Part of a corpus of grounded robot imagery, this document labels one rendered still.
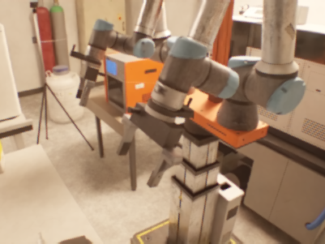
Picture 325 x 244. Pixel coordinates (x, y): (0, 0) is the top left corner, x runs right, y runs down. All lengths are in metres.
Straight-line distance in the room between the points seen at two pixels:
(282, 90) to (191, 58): 0.28
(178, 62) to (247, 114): 0.39
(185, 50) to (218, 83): 0.11
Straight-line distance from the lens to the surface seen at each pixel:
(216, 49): 1.01
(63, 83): 3.32
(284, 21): 0.68
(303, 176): 1.72
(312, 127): 1.66
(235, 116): 0.85
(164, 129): 0.54
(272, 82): 0.70
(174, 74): 0.53
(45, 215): 0.95
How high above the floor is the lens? 1.56
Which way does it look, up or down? 27 degrees down
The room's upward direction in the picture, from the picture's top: 1 degrees clockwise
